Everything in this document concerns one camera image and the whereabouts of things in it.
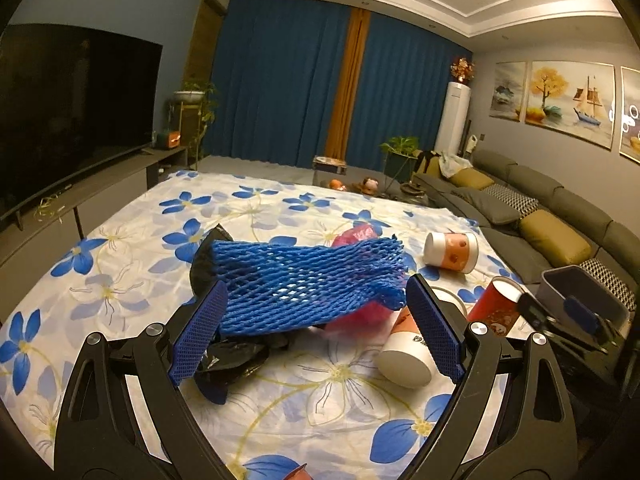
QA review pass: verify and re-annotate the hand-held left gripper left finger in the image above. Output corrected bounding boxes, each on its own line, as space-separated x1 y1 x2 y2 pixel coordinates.
52 279 236 480

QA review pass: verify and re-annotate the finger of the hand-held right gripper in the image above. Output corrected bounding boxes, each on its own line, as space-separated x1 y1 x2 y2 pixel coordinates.
517 292 611 357
564 296 628 343

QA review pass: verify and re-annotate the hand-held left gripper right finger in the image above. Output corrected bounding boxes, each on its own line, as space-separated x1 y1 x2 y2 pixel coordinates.
406 274 579 480

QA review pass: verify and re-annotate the plain white paper cup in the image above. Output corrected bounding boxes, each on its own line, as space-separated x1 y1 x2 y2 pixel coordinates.
430 286 468 321

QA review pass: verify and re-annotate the grey plastic bin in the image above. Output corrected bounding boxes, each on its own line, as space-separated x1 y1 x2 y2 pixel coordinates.
540 266 632 333

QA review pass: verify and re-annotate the white paper cup orange print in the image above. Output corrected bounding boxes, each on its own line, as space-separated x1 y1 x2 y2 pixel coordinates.
376 305 441 389

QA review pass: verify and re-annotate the black plastic bag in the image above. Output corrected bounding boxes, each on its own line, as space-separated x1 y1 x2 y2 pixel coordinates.
189 225 293 406

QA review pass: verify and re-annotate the red paper cup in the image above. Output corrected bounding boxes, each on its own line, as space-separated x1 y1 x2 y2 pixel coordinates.
467 276 526 338

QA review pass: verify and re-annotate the orange spotted paper cup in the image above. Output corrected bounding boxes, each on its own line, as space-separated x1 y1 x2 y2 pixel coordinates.
424 231 479 274

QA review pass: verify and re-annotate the blue foam net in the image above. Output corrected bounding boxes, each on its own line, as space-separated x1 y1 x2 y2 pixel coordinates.
210 236 407 336

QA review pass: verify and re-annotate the pink plastic bag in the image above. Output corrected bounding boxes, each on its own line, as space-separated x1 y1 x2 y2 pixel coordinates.
310 225 401 336

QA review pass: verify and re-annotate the black white patterned cushion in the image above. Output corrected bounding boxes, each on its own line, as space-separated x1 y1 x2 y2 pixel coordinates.
580 257 637 311
482 184 540 218

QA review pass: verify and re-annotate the yellow leather cushion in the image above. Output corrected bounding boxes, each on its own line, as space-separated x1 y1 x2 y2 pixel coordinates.
519 209 592 267

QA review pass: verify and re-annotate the blue floral tablecloth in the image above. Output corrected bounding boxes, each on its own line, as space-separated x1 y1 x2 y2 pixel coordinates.
0 170 546 480

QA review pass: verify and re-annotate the grey sofa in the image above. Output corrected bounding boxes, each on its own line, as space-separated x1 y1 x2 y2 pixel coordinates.
412 149 640 321

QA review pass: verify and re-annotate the dark grey cushion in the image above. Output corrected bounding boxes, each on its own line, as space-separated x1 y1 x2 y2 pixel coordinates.
450 187 521 226

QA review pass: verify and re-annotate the small yellow cushion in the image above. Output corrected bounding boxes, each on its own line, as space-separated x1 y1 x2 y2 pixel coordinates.
447 167 496 191

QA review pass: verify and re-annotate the white cloth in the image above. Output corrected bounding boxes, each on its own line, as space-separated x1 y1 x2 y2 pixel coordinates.
440 152 473 176

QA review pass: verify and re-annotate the green potted plant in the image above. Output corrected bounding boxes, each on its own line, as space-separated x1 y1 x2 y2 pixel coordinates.
380 136 421 193

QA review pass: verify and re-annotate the grey television cabinet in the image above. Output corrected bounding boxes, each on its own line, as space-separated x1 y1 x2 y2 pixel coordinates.
0 146 188 281

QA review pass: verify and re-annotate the flat printed box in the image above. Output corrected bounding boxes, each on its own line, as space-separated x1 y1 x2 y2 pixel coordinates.
312 156 348 176

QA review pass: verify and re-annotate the purple framed painting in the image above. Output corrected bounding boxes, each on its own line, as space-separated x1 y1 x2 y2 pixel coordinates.
619 66 640 163

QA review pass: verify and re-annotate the wide sailing ship painting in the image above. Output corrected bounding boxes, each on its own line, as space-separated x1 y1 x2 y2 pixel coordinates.
525 60 616 150

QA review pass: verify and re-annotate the white standing air conditioner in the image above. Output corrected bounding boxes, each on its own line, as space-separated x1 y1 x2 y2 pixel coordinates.
434 81 472 155

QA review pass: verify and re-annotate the small landscape painting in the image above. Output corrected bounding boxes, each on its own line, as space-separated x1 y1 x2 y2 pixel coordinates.
490 61 528 122

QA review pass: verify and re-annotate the blue curtain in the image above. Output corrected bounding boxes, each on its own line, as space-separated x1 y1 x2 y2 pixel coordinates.
347 15 473 166
205 0 351 161

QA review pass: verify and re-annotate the trailing plant white pot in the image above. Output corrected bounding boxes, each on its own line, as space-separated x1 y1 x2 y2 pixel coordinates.
172 80 218 168

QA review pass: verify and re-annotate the black television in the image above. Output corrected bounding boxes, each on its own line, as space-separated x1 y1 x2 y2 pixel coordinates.
0 24 164 221

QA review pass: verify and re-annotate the orange curtain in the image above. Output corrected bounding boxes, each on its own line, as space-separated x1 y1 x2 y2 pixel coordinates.
325 7 371 161

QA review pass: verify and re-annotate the red gold flower ornament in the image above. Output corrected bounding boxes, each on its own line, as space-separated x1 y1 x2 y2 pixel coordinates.
450 56 476 83

